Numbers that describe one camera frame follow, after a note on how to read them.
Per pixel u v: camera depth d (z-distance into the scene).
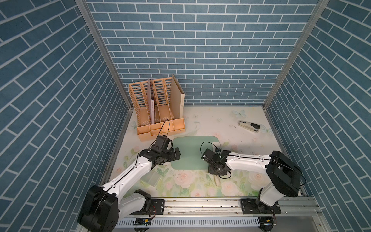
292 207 0.75
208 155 0.69
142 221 0.71
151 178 0.82
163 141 0.65
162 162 0.69
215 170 0.74
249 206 0.74
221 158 0.63
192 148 1.04
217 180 0.81
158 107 1.16
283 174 0.45
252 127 1.04
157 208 0.74
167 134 1.00
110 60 0.92
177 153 0.76
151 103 0.85
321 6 0.71
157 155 0.60
